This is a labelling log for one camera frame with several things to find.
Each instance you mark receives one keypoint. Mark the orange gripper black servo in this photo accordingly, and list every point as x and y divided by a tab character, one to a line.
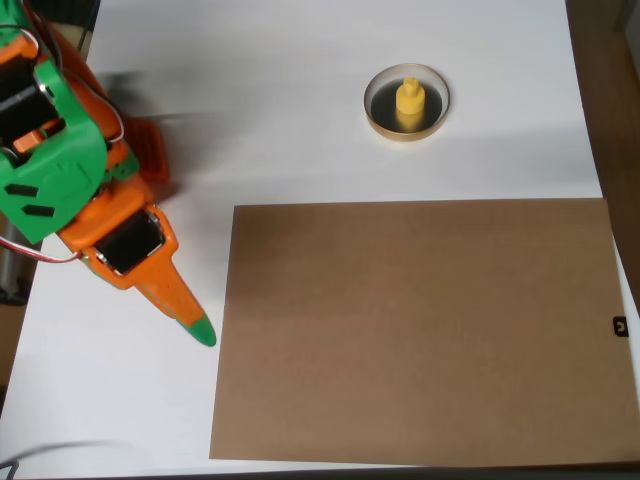
129	245

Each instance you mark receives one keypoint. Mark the small yellow plastic piece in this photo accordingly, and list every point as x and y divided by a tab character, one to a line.
410	102

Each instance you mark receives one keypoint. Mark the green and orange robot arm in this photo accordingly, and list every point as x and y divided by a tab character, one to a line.
50	165

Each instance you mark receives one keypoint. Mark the round dish with gold rim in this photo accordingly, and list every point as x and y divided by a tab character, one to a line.
436	112

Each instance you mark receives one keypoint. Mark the brown cardboard sheet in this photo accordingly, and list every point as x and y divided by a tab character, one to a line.
425	325

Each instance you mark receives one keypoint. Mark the grey metal post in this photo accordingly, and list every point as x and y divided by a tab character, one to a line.
10	280

